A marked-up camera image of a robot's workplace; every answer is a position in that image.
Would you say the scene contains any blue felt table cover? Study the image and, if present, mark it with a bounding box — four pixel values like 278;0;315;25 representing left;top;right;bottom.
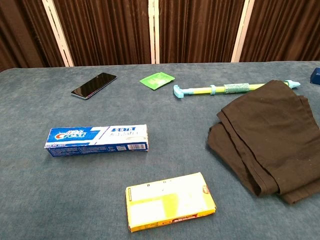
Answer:
0;60;320;240

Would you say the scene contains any brown pleated curtain panel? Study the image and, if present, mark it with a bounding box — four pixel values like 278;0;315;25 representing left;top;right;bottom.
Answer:
0;0;66;73
53;0;152;67
239;0;320;63
158;0;245;64

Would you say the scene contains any yellow blue toy water pump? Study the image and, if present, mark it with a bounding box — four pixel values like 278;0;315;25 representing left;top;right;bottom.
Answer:
173;79;301;100

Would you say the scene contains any green sachet packet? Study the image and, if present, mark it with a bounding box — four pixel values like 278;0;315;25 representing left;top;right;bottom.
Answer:
139;71;176;91

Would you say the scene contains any flat yellow cardboard box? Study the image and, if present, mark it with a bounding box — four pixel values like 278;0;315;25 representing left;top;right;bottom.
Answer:
125;171;217;233

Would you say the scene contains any folded black cloth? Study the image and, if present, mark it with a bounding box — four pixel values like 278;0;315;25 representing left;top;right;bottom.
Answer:
206;79;320;205

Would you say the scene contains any white screen frame post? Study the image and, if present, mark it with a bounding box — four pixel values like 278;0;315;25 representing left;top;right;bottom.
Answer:
41;0;75;68
230;0;256;63
148;0;161;65

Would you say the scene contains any black smartphone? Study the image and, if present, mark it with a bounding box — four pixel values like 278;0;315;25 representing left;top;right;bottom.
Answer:
70;72;118;101

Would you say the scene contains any blue white toothpaste box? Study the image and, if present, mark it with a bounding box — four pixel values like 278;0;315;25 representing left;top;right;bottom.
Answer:
44;124;150;158

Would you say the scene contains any dark blue rectangular box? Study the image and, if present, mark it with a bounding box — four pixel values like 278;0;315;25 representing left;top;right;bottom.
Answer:
309;67;320;85

